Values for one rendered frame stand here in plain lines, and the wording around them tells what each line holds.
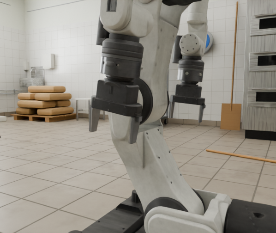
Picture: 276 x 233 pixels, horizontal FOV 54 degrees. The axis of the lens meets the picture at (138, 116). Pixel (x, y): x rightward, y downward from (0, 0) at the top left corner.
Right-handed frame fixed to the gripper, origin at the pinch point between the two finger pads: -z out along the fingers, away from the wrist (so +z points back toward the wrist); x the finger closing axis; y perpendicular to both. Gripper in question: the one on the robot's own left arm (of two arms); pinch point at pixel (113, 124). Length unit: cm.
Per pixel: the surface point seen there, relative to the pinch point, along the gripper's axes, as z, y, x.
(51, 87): -60, -353, 371
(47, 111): -105, -334, 359
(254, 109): -23, -319, -10
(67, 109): -103, -381, 350
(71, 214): -67, -50, 49
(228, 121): -57, -392, 28
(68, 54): 8, -432, 406
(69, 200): -69, -63, 61
